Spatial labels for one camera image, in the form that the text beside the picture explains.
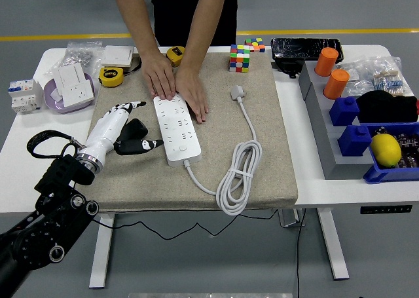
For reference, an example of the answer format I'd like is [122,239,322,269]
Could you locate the white wall socket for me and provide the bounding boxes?
[60,80,96,108]

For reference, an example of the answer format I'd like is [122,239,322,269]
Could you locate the blue plastic bin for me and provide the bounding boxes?
[359,121,419,184]

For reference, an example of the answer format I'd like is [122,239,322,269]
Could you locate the purple bowl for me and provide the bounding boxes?
[43,72,96,115]

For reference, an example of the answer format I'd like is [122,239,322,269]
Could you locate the black table control panel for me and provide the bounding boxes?
[360,205,413,215]

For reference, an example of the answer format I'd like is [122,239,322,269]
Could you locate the clear bag of small parts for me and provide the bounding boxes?
[340,60,374,98]

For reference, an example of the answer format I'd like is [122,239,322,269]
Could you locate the large yellow tape measure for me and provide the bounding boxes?
[98,67,125,88]

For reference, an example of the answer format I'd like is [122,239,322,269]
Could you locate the dark circuit boards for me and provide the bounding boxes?
[394,132,419,170]

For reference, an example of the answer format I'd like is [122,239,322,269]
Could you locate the person's left hand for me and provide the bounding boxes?
[175,68,210,124]

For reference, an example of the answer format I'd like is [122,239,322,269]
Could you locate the clear bag of screws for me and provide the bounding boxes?
[45,41,104,76]

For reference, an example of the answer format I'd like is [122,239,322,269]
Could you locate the yellow lemon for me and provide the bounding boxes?
[370,133,403,168]

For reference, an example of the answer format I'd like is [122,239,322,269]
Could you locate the grey stepped block holder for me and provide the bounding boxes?
[298,61,376,181]

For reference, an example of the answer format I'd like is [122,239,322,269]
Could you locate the glossy black tray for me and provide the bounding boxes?
[270,37,344,65]

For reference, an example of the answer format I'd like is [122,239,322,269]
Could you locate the clear bag of resistors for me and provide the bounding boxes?
[369,56,414,98]

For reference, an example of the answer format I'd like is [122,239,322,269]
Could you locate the small black holder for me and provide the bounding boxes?
[273,58,305,79]

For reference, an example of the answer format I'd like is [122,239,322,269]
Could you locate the black cloth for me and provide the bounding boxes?
[355,90,419,124]

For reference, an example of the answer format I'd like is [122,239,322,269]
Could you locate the small colourful puzzle cube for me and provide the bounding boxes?
[244,37,266,54]

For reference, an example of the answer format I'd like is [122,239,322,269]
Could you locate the person's right hand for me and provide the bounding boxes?
[140,51,177,102]

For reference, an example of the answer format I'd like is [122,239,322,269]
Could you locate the blue block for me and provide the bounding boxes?
[337,124,373,157]
[329,96,361,127]

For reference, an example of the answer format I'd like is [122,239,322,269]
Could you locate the white table leg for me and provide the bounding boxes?
[88,213,115,289]
[317,209,350,282]

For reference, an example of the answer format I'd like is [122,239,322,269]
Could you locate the black plug adapter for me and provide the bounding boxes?
[118,118,150,144]

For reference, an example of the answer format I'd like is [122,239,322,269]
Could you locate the white power strip cord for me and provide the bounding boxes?
[183,84,263,216]

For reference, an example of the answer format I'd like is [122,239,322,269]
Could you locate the white switch panel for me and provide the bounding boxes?
[52,64,86,91]

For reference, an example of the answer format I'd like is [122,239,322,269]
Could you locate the orange cylinder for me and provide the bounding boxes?
[323,69,350,100]
[314,47,339,77]

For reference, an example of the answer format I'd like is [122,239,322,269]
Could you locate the person's torso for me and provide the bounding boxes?
[137,0,239,47]

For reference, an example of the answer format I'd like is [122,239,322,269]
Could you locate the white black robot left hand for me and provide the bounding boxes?
[83,100,164,164]

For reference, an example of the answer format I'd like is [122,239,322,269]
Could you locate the grey-brown mat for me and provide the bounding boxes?
[73,51,299,213]

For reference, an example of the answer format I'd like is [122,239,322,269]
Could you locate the grey under-table bracket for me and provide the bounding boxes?
[278,208,301,228]

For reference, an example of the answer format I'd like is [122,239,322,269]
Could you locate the thin black adapter cord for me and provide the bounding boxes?
[93,208,279,240]

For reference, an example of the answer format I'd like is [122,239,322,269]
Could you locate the white power strip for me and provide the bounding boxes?
[153,94,202,167]

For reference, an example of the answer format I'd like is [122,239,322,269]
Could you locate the white wall switch plate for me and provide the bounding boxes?
[100,45,135,68]

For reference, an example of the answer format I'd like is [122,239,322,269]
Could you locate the black hanging cable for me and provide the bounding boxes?
[296,208,307,298]

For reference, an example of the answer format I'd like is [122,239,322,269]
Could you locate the large colourful puzzle cube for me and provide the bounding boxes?
[228,44,251,73]

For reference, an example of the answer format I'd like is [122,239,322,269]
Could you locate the white circuit breaker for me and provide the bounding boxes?
[8,78,45,115]

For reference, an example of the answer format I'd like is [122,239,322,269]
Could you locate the small yellow tape measure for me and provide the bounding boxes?
[166,45,186,67]

